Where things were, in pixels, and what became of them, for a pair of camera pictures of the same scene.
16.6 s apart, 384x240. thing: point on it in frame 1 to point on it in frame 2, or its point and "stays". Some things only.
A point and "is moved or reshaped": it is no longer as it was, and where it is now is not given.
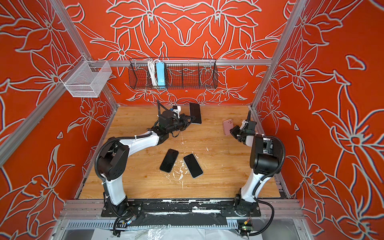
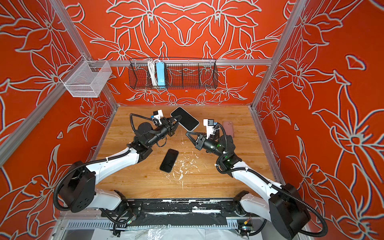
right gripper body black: [238, 133] to [200, 145]
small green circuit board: [247, 228] stays
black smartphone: [193, 165] is moved or reshaped
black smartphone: [169, 160] stays
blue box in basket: [161, 76] stays
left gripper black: [183, 118] to [170, 128]
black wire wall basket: [180, 73] stays
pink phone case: [228, 124] stays
